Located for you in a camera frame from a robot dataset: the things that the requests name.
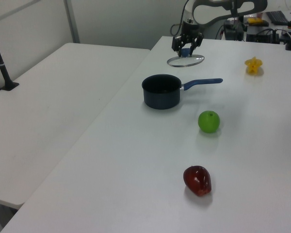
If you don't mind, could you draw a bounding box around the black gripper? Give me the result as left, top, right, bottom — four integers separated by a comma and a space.
171, 19, 205, 58

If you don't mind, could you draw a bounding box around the glass lid with blue knob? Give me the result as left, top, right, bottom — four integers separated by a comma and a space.
166, 48, 206, 67

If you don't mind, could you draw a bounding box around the black electronics box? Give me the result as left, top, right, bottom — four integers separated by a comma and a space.
245, 24, 281, 44
224, 19, 244, 41

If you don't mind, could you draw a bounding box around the yellow starfruit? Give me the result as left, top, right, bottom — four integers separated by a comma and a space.
244, 56, 263, 75

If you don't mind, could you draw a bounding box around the yellow object on black box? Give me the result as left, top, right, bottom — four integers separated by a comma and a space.
246, 17, 264, 25

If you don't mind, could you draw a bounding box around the green apple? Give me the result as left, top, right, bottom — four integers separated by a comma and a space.
197, 110, 221, 134

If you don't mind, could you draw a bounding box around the black keyboard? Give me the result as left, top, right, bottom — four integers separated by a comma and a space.
266, 11, 289, 25

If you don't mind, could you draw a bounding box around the dark red apple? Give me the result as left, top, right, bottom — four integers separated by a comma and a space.
183, 165, 212, 197

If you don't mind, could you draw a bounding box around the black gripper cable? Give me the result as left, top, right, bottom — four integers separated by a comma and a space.
170, 23, 184, 37

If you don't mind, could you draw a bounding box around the black saucepan with blue handle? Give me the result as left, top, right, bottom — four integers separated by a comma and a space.
141, 74, 224, 110

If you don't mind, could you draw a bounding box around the black camera stand pole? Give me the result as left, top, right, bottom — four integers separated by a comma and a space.
0, 24, 20, 92

